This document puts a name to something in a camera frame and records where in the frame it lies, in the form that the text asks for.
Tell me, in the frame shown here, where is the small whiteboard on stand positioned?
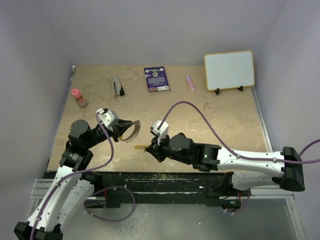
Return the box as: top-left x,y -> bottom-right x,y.
203,50 -> 256,95

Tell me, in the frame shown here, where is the pink capped small bottle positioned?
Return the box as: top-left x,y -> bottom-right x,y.
71,88 -> 87,108

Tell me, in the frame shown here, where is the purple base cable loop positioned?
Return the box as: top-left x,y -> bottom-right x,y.
83,184 -> 137,222

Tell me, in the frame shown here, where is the pink eraser stick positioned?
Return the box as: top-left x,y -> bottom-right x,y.
186,75 -> 196,92

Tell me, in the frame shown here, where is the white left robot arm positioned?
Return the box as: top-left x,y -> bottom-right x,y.
14,119 -> 135,240

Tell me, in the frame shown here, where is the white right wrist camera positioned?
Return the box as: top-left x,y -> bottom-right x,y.
150,119 -> 169,146

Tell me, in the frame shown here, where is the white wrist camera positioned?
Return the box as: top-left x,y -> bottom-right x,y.
150,119 -> 169,146
96,108 -> 119,132

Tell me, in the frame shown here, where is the grey black stapler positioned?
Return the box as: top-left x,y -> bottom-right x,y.
111,76 -> 125,98

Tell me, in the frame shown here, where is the purple printed card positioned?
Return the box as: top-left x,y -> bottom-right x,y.
143,66 -> 170,93

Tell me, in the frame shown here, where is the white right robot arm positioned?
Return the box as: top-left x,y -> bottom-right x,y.
145,133 -> 305,196

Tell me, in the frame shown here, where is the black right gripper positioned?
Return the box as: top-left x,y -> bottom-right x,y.
145,131 -> 193,165

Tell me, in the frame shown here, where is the key with yellow tag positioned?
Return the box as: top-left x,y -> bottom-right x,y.
134,145 -> 147,152

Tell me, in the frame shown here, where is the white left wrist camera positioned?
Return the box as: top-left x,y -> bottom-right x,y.
96,108 -> 119,132

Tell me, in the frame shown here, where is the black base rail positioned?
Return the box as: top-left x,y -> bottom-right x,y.
44,170 -> 253,209

